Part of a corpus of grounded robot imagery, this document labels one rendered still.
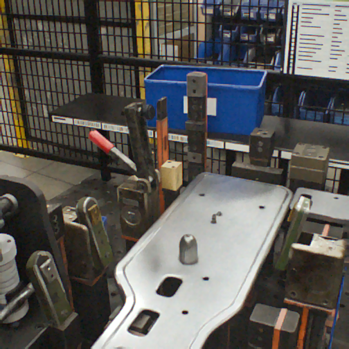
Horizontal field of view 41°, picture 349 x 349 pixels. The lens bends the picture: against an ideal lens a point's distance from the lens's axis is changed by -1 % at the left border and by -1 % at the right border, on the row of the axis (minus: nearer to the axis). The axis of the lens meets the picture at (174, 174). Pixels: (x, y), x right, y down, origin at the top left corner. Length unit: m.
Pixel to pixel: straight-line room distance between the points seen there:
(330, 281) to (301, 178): 0.34
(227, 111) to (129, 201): 0.41
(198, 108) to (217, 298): 0.55
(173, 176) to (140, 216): 0.11
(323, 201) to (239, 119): 0.33
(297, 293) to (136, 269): 0.28
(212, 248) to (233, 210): 0.14
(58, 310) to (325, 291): 0.43
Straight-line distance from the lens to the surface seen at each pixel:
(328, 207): 1.01
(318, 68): 1.33
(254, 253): 0.85
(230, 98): 1.22
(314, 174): 1.09
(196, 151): 1.22
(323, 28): 1.31
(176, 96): 1.25
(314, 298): 0.86
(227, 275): 0.80
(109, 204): 1.60
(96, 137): 0.96
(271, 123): 1.33
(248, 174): 1.15
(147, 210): 0.95
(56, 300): 0.73
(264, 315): 0.75
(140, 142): 0.90
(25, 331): 0.79
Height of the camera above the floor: 1.50
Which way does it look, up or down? 27 degrees down
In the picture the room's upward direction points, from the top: 1 degrees counter-clockwise
